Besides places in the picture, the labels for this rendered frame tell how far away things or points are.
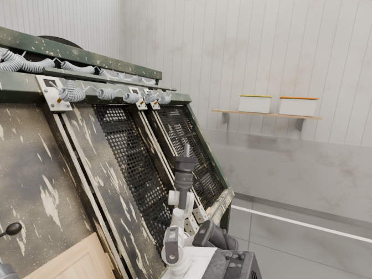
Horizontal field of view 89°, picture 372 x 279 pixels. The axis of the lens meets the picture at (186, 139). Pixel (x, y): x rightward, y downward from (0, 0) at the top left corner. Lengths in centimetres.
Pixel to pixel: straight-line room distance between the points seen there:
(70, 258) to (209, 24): 410
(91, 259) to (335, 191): 400
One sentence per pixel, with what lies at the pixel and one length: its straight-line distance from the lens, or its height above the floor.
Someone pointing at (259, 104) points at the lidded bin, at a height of 187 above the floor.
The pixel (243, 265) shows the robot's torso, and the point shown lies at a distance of 65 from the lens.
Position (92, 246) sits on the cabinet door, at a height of 119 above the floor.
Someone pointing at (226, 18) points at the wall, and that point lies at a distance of 428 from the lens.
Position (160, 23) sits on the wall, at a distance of 477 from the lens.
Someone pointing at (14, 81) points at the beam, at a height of 189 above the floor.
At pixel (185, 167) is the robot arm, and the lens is 89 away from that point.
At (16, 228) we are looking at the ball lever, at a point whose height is 144.
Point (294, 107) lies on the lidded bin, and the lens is 330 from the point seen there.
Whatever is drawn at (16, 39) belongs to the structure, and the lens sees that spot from 161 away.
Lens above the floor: 185
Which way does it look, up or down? 12 degrees down
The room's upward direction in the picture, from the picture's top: 3 degrees clockwise
